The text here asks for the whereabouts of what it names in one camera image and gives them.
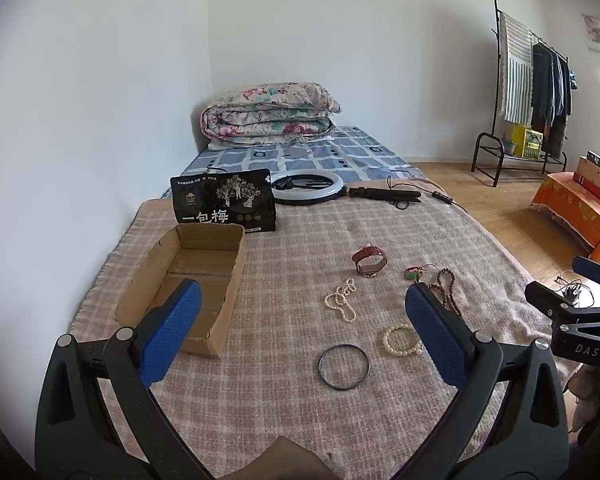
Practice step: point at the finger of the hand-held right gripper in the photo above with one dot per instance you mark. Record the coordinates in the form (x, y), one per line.
(594, 270)
(550, 302)

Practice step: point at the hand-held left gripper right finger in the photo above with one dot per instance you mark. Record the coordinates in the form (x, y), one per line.
(435, 335)

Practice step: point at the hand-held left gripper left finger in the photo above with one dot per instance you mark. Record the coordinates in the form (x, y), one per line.
(172, 330)

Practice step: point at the cardboard box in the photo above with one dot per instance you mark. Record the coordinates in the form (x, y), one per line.
(222, 285)

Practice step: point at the dark thin bangle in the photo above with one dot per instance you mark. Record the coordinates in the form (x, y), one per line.
(321, 366)

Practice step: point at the person's right hand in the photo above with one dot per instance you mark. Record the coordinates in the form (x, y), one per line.
(592, 385)

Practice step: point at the tan box with red side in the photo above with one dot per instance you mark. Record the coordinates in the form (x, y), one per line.
(595, 180)

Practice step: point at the black snack bag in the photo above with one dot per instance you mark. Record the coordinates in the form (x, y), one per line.
(220, 200)

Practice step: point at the yellow box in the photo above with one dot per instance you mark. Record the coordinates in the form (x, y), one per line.
(527, 142)

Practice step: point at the pink plaid blanket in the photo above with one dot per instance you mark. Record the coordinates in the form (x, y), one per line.
(300, 260)

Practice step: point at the black metal clothes rack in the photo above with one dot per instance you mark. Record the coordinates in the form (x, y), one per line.
(486, 136)

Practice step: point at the brown cardboard piece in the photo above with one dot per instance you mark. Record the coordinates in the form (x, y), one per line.
(295, 460)

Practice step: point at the dark hanging clothes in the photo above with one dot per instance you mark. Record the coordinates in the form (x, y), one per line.
(550, 90)

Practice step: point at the blue checked bed sheet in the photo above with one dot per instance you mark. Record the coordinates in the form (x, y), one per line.
(330, 155)

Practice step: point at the striped hanging cloth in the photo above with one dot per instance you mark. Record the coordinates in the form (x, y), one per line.
(516, 70)

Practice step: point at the folded floral quilt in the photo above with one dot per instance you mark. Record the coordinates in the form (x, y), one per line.
(265, 115)

